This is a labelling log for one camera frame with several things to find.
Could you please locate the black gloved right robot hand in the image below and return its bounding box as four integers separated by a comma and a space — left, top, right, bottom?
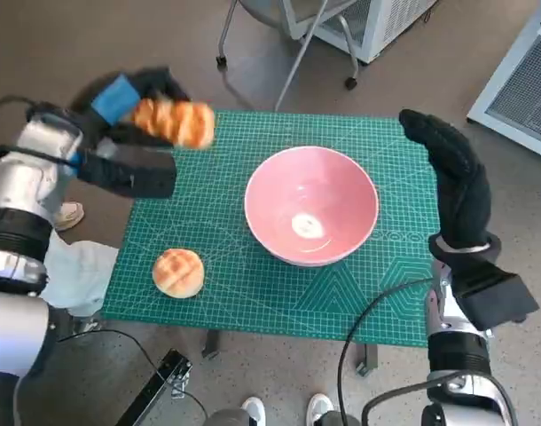
398, 108, 493, 249

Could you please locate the grey metal table leg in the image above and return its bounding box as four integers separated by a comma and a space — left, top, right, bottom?
201, 330, 222, 360
355, 343, 379, 378

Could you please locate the white shoe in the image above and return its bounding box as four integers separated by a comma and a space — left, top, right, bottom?
241, 398, 266, 426
306, 392, 333, 426

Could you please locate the pink bowl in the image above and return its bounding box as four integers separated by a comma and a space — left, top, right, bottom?
244, 146, 380, 267

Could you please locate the grey chair with casters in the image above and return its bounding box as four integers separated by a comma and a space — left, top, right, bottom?
216, 0, 360, 112

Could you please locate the green cutting mat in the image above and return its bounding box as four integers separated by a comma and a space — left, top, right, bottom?
100, 110, 449, 349

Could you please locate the white mesh-sided cabinet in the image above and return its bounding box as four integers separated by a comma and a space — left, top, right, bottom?
281, 0, 435, 66

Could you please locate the black bar with clamp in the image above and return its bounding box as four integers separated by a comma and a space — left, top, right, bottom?
114, 349, 194, 426

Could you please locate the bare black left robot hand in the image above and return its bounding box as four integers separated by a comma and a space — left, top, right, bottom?
70, 66, 192, 150

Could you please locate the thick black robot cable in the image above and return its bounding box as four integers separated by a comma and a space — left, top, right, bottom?
336, 278, 435, 426

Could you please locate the thin black floor cable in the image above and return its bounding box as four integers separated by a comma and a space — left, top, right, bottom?
57, 327, 163, 374

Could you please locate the long braided toy bread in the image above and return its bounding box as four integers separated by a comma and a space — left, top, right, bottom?
130, 98, 217, 150

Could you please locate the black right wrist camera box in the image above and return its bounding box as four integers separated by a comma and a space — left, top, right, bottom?
451, 261, 541, 332

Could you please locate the white unit with grille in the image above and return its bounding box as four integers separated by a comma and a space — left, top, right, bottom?
467, 0, 541, 163

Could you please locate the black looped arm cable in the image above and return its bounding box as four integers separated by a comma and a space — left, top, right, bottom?
361, 375, 514, 426

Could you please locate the round scored toy bun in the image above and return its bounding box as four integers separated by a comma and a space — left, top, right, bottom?
152, 248, 206, 299

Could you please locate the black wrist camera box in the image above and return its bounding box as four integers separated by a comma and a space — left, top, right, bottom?
77, 141, 178, 200
451, 261, 541, 332

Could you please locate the person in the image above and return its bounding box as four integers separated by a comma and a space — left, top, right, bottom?
43, 201, 121, 319

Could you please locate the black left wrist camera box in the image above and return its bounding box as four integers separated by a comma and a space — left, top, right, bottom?
77, 141, 178, 200

